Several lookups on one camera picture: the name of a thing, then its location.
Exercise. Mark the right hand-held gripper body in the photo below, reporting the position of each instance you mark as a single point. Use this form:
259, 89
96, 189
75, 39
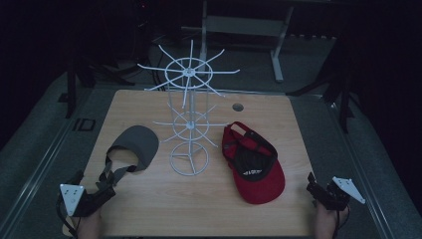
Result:
345, 189

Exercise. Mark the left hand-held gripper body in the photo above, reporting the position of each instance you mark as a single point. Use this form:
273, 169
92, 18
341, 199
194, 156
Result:
71, 197

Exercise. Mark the white metal desk frame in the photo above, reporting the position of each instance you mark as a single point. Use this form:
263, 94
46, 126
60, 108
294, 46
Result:
245, 26

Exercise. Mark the person's left hand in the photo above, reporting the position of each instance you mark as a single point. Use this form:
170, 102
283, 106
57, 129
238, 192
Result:
89, 225

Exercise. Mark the grey round table grommet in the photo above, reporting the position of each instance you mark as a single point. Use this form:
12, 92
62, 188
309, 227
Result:
238, 107

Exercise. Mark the red baseball cap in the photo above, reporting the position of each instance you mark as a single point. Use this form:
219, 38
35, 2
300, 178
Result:
265, 189

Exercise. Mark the person's right hand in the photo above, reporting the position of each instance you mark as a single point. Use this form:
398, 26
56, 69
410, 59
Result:
326, 222

